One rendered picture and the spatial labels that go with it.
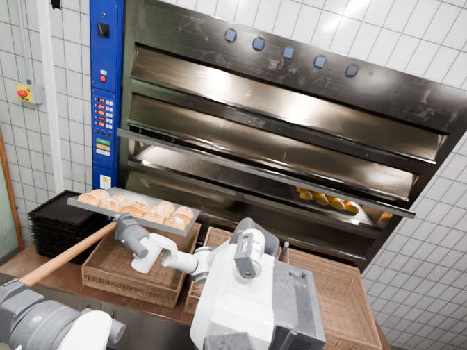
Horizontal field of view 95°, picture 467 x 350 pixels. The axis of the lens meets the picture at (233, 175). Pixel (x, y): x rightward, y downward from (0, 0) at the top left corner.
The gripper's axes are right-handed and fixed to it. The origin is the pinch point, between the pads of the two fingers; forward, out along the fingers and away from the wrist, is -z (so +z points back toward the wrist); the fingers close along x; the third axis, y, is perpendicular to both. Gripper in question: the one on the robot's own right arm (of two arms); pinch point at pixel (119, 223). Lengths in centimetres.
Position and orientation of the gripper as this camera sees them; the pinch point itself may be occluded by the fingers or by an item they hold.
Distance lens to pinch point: 101.8
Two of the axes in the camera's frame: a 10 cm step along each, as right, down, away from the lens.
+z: 7.7, 3.1, -5.6
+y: -5.9, -0.3, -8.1
